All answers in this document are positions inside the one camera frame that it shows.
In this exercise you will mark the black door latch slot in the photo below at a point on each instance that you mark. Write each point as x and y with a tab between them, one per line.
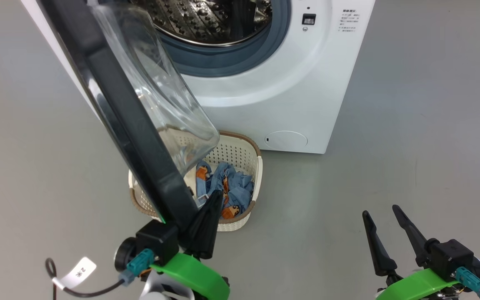
308	19

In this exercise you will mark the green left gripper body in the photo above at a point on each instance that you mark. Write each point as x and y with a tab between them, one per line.
200	277

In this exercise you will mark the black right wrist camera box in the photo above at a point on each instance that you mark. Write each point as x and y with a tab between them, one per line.
450	254

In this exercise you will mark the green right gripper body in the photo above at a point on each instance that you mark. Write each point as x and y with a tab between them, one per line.
415	285

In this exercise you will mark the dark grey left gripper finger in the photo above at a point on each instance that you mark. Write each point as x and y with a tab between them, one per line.
206	229

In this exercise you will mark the cream perforated laundry basket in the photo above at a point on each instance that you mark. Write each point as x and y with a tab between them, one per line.
240	152

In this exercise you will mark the round white filter cover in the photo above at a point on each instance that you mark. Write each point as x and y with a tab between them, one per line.
286	140

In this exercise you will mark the white washing machine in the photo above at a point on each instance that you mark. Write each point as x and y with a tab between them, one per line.
298	91

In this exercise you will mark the dark round washer door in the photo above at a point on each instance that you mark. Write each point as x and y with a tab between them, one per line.
136	137

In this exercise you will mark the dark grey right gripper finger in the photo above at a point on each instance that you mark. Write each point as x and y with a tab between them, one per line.
415	239
379	254

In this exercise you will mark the blue cartoon print garment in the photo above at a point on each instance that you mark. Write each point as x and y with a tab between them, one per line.
233	191

